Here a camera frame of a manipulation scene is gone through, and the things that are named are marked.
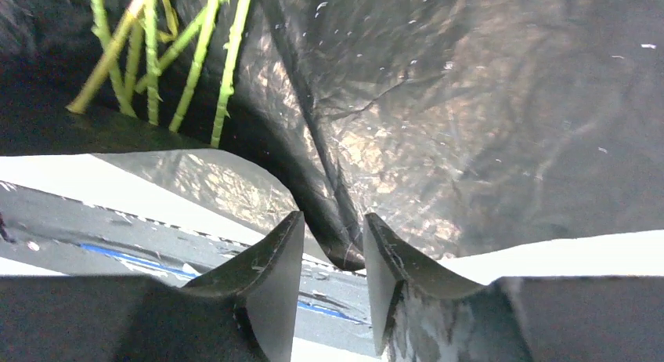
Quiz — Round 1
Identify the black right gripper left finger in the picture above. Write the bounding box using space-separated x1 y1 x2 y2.
1 212 304 361

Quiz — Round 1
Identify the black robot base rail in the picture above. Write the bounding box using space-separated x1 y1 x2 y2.
0 180 385 358

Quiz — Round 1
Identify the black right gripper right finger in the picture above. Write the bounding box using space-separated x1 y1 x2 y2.
364 213 663 361

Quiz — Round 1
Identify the pink fake flower bunch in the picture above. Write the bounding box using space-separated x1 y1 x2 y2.
66 0 230 132

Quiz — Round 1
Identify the black wrapping paper sheet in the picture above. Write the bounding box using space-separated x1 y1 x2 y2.
1 0 663 269

